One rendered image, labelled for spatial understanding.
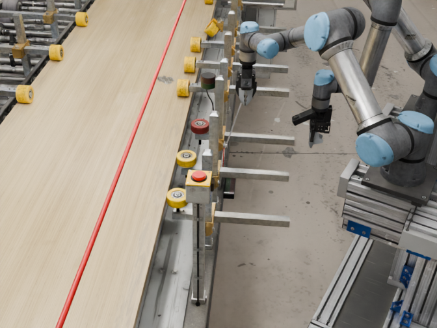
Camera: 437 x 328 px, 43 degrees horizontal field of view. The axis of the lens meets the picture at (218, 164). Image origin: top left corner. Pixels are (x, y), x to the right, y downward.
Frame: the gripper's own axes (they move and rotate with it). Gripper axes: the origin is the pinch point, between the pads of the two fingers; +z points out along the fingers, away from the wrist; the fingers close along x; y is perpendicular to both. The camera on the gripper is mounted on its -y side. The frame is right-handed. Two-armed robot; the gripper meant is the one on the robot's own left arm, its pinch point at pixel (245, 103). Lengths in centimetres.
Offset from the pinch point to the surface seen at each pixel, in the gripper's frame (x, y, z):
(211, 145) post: 10.7, -35.8, -1.1
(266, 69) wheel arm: -8.5, 43.8, 4.2
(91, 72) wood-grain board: 80, 37, 9
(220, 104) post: 9.7, -10.7, -5.0
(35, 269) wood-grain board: 59, -96, 9
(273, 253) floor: -20, 11, 99
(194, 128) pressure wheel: 20.9, -8.6, 8.9
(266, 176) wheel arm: -11.3, -31.1, 14.8
